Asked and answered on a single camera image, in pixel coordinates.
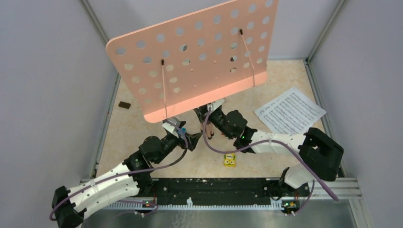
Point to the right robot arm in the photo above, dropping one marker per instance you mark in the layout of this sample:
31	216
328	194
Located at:
319	156

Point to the sheet music page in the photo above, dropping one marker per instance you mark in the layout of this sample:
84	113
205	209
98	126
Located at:
290	113

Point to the yellow owl toy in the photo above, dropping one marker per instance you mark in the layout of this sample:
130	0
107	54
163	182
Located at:
229	160

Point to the small brown flat block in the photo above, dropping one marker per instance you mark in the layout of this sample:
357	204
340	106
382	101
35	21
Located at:
124	105

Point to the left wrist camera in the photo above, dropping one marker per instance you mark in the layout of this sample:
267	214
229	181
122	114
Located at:
173	126

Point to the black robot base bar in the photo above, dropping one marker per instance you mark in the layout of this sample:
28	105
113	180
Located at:
216	191

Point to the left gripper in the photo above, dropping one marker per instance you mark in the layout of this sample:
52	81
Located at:
192	139

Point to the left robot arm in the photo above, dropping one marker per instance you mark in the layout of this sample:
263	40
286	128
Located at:
71	206

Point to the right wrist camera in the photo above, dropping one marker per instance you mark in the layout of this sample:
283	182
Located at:
215	105

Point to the pink music stand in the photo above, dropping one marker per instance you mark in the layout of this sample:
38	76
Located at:
195	59

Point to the toy block car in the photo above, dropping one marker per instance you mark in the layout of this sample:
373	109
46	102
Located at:
182	132

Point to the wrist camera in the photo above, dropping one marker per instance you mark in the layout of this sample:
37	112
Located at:
173	126
215	105

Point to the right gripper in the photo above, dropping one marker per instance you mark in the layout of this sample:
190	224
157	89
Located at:
201	114

